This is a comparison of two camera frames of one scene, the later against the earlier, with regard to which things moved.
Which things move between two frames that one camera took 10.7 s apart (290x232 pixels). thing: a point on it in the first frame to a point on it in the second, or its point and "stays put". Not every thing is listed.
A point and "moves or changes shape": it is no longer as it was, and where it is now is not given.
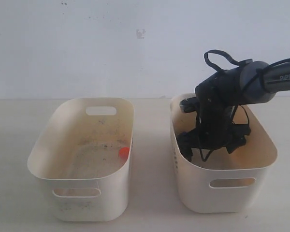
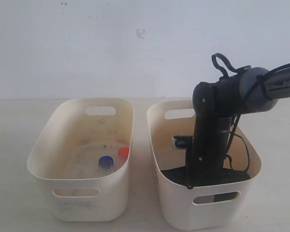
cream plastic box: [224, 182] moves or changes shape
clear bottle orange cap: [123, 155] stays put
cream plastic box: [82, 155] stays put
